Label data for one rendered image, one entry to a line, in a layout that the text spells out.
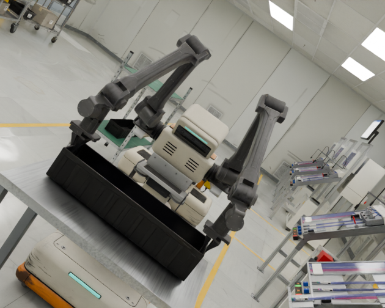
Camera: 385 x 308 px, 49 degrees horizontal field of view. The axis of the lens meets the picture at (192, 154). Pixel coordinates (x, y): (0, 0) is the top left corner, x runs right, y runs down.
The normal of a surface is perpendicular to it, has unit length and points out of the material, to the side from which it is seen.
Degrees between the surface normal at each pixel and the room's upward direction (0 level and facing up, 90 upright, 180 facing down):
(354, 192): 90
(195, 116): 42
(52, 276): 90
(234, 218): 90
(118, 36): 90
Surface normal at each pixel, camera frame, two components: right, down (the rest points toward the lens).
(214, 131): 0.33, -0.50
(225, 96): -0.22, 0.07
